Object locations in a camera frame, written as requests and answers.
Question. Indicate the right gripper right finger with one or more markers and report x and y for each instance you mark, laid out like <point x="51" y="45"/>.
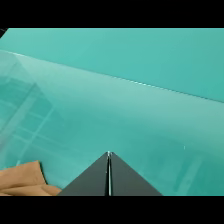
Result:
<point x="128" y="181"/>

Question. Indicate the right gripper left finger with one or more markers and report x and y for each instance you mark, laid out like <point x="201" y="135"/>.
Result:
<point x="93" y="181"/>

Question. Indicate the orange garment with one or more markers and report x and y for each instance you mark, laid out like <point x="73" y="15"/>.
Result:
<point x="23" y="180"/>

